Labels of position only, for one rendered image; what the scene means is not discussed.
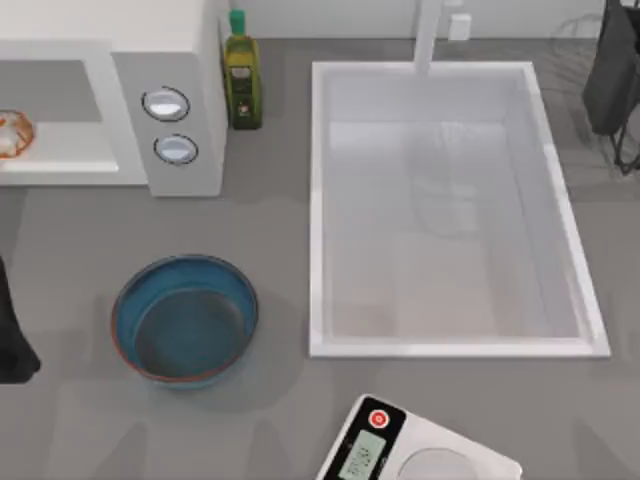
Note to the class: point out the blue bowl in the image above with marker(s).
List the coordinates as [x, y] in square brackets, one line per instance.
[185, 325]

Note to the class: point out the white sink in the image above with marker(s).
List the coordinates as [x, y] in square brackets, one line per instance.
[450, 345]

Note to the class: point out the microwave knob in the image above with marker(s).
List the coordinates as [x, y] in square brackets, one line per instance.
[175, 148]
[165, 103]

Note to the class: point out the green oil bottle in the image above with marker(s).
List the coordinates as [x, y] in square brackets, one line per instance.
[242, 80]

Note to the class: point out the white kitchen scale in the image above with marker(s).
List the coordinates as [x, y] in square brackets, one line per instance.
[400, 450]

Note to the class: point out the pale microwave oven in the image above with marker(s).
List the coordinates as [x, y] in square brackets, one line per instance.
[165, 75]

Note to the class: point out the tall white tap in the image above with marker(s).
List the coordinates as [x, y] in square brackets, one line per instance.
[426, 35]

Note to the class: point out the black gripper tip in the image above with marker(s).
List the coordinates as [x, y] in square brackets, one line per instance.
[14, 340]

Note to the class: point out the white wall socket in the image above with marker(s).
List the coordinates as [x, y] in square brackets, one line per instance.
[458, 26]

